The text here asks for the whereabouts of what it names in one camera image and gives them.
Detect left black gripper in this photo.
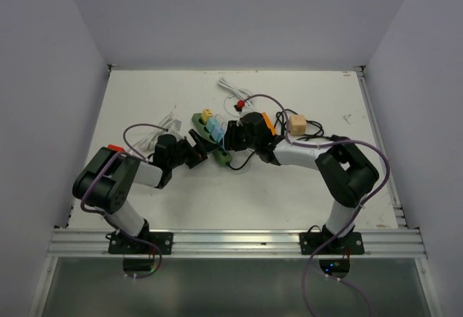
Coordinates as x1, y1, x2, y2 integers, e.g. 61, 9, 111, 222
168, 130, 218, 170

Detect green power strip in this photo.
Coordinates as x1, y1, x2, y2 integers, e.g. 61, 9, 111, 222
191, 113, 232, 167

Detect orange power strip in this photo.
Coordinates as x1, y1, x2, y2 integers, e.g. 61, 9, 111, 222
261, 112, 277, 136

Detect beige cube plug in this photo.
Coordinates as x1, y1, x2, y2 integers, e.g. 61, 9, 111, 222
289, 114, 307, 136

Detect teal plug adapter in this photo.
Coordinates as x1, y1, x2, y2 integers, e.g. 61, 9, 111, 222
217, 136, 226, 151
205, 117, 218, 132

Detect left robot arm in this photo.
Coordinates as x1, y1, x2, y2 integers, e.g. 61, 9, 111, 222
72, 130, 218, 254

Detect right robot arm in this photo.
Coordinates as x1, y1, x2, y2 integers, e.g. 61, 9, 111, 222
224, 111, 379, 254

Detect light blue plug adapter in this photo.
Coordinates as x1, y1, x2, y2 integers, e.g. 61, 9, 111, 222
211, 124, 225, 143

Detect yellow plug adapter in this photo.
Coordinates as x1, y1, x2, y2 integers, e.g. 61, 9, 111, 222
200, 109, 213, 123

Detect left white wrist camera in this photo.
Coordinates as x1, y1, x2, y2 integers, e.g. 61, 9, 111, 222
167, 121, 184, 141

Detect white bundled cable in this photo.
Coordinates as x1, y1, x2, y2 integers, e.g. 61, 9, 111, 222
218, 77, 254, 103

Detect thin light blue cable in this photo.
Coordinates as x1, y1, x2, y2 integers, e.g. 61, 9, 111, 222
213, 92, 254, 175

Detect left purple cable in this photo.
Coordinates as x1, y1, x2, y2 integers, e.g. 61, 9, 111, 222
79, 124, 171, 280

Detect purple cable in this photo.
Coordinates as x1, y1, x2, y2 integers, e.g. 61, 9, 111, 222
245, 94, 391, 317
79, 124, 171, 280

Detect black power cord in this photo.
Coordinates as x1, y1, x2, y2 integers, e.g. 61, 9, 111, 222
227, 109, 343, 172

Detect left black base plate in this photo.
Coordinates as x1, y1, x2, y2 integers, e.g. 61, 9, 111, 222
105, 232, 174, 255

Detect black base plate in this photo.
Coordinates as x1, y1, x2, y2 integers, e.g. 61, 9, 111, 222
299, 232, 365, 255
105, 232, 174, 255

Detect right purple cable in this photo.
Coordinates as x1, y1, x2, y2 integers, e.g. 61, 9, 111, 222
245, 94, 391, 317

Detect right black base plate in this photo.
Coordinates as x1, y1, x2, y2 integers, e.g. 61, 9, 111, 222
299, 232, 365, 255

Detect aluminium frame rail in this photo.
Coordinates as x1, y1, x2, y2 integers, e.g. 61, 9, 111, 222
47, 229, 427, 259

